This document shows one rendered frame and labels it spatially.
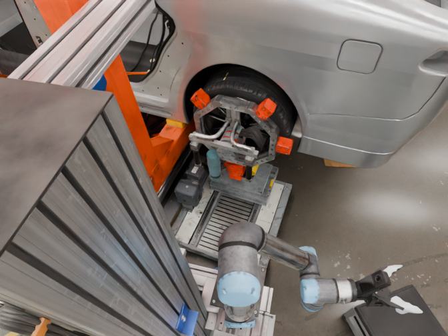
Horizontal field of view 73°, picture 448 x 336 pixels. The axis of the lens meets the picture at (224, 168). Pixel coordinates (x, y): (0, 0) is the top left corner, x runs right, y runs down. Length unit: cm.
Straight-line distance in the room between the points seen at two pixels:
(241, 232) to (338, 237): 176
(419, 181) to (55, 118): 299
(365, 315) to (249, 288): 132
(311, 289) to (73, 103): 89
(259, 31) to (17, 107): 125
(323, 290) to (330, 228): 156
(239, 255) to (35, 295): 58
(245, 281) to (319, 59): 109
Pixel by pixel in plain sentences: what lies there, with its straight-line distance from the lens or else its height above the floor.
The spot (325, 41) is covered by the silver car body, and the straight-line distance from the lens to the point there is 152.
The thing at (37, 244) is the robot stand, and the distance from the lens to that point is 37.
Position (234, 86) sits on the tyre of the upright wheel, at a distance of 179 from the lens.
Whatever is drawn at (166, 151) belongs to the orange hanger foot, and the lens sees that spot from 214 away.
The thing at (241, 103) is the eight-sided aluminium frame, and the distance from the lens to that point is 178.
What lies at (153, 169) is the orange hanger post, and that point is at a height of 74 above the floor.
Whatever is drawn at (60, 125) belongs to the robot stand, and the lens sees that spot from 42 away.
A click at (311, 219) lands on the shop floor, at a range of 262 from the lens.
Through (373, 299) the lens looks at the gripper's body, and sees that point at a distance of 116.
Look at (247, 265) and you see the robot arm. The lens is 87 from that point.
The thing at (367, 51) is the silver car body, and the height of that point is 150.
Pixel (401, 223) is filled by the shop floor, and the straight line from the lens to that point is 285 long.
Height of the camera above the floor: 228
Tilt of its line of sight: 53 degrees down
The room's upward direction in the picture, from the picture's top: 5 degrees counter-clockwise
